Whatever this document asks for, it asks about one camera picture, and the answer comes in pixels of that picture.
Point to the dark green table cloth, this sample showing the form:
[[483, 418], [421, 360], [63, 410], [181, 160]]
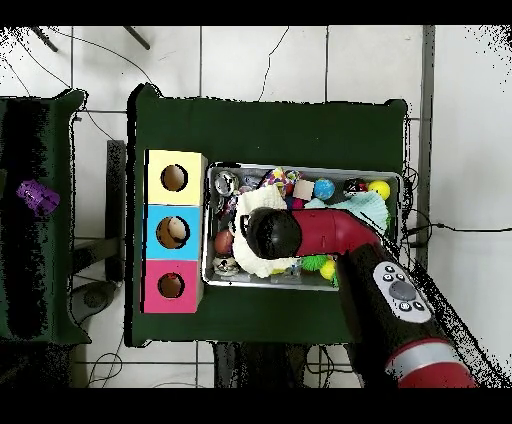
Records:
[[260, 132]]

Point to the green spiky ball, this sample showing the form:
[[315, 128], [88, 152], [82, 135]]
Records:
[[314, 263]]

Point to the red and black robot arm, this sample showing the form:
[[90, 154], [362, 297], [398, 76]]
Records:
[[332, 232]]

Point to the wooden box with three holes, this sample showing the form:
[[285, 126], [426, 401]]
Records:
[[176, 196]]

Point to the dark green side cloth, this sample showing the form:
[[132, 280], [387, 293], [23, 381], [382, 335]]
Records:
[[64, 160]]

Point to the grey floor base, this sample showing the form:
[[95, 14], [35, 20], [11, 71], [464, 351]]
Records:
[[94, 298]]

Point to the brown ball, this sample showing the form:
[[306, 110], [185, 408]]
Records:
[[224, 242]]

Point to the light blue waffle cloth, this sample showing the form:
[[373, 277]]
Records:
[[372, 208]]

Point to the clear mesh bin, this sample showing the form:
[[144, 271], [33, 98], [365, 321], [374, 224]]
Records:
[[240, 282]]

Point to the red and black crushed can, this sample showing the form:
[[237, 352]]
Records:
[[354, 187]]

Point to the cream waffle cloth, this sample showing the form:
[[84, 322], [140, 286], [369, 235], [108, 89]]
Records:
[[264, 198]]

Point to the purple plastic cup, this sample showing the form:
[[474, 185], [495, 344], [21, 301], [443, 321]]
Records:
[[38, 196]]

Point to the black tripod leg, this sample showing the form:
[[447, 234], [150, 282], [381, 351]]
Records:
[[136, 38], [44, 39]]

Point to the black furniture frame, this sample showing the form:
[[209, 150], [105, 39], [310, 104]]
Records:
[[116, 180]]

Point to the blue globe ball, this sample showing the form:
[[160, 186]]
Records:
[[324, 188]]

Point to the beige foam block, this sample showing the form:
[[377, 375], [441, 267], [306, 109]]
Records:
[[304, 190]]

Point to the yellow ball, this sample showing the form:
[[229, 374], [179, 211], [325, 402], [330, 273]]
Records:
[[379, 188]]

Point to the crushed printed drink can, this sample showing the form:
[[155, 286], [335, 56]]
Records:
[[226, 183]]

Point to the colourful spotted cloth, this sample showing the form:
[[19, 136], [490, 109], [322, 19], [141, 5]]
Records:
[[276, 178]]

